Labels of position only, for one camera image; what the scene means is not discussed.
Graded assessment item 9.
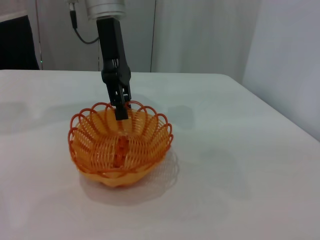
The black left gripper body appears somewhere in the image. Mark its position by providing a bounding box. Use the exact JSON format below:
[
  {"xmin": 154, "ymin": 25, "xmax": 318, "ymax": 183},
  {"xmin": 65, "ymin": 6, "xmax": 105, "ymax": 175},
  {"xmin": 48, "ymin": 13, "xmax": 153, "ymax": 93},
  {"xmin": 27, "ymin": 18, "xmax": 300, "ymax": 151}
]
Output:
[{"xmin": 96, "ymin": 17, "xmax": 132, "ymax": 89}]

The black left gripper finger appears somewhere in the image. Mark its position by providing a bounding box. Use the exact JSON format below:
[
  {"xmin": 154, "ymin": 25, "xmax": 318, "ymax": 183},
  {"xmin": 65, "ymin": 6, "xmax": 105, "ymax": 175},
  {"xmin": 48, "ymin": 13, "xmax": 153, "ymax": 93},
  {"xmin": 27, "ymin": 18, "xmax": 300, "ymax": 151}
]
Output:
[
  {"xmin": 121, "ymin": 83, "xmax": 133, "ymax": 109},
  {"xmin": 106, "ymin": 84, "xmax": 129, "ymax": 122}
]

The orange plastic wire basket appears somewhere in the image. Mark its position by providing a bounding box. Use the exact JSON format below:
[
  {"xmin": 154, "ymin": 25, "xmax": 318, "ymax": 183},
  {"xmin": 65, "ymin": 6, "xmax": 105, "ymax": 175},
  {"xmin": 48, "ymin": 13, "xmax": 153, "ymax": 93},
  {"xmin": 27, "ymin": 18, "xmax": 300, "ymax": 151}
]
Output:
[{"xmin": 67, "ymin": 100, "xmax": 174, "ymax": 189}]

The left arm connector cable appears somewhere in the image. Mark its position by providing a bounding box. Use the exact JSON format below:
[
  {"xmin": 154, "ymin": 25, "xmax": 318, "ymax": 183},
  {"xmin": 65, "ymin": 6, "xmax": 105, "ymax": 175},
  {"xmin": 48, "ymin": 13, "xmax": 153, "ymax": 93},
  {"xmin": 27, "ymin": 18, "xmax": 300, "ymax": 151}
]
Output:
[{"xmin": 68, "ymin": 1, "xmax": 100, "ymax": 45}]

